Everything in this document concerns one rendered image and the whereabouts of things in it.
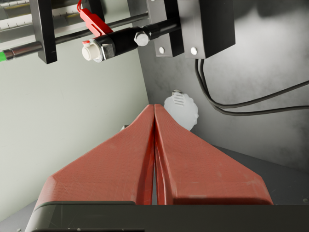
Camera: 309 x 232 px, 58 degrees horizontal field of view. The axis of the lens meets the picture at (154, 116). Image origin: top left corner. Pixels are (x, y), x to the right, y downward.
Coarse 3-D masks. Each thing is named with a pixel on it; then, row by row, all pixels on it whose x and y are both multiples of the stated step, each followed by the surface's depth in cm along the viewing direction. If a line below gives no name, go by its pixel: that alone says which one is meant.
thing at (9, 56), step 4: (0, 52) 43; (4, 52) 43; (8, 52) 43; (0, 56) 43; (4, 56) 43; (8, 56) 43; (12, 56) 44; (0, 60) 43; (4, 60) 44; (8, 60) 44
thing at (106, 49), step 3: (105, 45) 30; (108, 45) 30; (102, 48) 30; (105, 48) 30; (108, 48) 30; (105, 51) 30; (108, 51) 30; (111, 51) 30; (105, 54) 30; (108, 54) 30; (111, 54) 30; (105, 57) 30; (108, 57) 30; (111, 57) 30
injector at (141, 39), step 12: (156, 24) 37; (168, 24) 38; (180, 24) 40; (108, 36) 32; (120, 36) 33; (132, 36) 34; (144, 36) 33; (156, 36) 37; (120, 48) 33; (132, 48) 35; (96, 60) 33
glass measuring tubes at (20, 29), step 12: (24, 0) 51; (60, 0) 53; (72, 0) 54; (84, 0) 56; (96, 0) 57; (0, 12) 46; (12, 12) 48; (24, 12) 49; (60, 12) 55; (72, 12) 57; (96, 12) 58; (0, 24) 49; (12, 24) 50; (24, 24) 51; (60, 24) 54; (72, 24) 56; (84, 24) 59; (0, 36) 47; (12, 36) 48; (24, 36) 50; (0, 48) 49
